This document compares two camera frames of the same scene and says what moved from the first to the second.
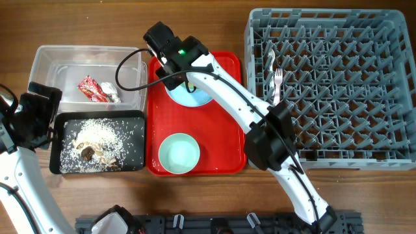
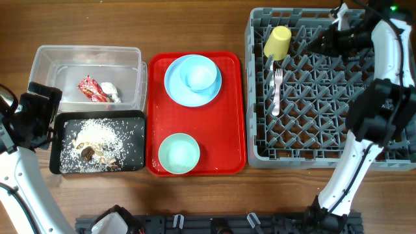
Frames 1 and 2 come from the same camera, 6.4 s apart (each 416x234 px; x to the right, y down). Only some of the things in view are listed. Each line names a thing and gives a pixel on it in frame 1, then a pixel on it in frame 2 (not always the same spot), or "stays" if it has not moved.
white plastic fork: (278, 79) stays
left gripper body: (37, 113) stays
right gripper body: (168, 80) -> (353, 39)
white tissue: (108, 88) stays
